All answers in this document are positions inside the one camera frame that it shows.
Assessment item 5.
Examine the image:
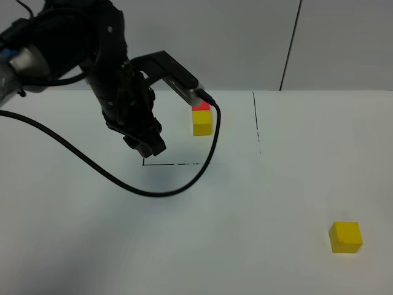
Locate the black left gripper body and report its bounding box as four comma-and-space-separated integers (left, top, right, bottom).
88, 62, 162, 144

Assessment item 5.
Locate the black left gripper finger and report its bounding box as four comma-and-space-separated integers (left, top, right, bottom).
123, 136, 166, 157

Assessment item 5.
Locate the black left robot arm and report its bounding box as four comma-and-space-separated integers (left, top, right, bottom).
1, 1, 166, 158

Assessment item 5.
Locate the yellow template block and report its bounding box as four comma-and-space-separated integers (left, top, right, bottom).
192, 110, 212, 136

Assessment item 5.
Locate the red template block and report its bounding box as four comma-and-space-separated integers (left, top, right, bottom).
192, 101, 211, 112

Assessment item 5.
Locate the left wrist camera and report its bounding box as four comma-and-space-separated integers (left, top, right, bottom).
131, 51, 204, 107

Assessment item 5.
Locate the black camera cable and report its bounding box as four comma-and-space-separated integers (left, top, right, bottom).
0, 88, 222, 198

